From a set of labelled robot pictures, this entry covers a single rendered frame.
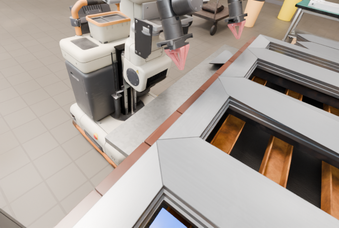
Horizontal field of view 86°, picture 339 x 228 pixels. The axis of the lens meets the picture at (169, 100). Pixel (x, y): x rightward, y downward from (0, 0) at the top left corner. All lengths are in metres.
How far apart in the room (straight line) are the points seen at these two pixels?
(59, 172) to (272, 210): 1.34
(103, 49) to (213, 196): 0.91
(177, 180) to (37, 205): 1.15
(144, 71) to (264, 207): 0.71
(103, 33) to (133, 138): 0.63
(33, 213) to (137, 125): 0.91
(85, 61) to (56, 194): 0.88
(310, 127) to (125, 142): 0.67
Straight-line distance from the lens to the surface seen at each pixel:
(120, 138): 0.77
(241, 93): 0.80
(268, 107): 0.79
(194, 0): 0.51
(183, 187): 0.47
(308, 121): 0.83
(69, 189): 1.48
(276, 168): 0.86
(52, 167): 1.60
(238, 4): 0.91
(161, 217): 0.42
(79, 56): 1.07
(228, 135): 0.86
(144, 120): 0.83
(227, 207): 0.49
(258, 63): 1.16
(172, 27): 0.55
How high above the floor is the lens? 1.29
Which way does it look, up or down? 41 degrees down
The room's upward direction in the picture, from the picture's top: 9 degrees clockwise
